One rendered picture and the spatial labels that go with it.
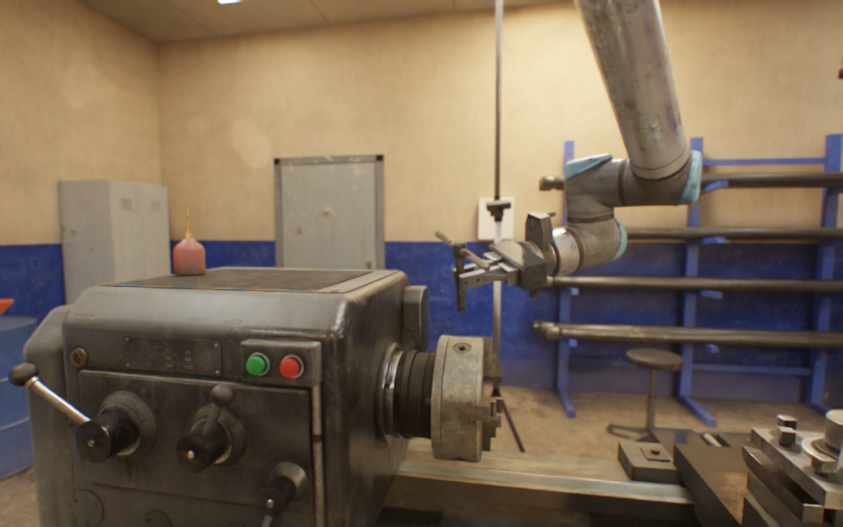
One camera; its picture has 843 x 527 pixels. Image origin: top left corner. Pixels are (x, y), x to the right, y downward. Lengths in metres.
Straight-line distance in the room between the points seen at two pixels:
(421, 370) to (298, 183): 3.57
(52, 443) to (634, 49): 1.16
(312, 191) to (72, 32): 2.34
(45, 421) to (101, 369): 0.18
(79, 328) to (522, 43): 3.84
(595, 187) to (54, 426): 1.11
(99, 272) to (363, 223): 2.19
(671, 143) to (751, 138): 3.69
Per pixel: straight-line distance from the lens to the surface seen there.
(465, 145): 3.95
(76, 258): 4.36
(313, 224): 4.21
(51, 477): 1.13
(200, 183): 4.95
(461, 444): 0.84
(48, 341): 1.04
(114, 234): 4.10
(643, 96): 0.67
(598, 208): 0.87
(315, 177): 4.23
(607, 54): 0.63
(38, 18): 4.73
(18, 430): 3.56
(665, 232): 3.71
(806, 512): 0.79
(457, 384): 0.81
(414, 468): 1.17
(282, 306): 0.73
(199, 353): 0.79
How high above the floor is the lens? 1.44
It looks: 4 degrees down
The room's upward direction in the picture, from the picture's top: straight up
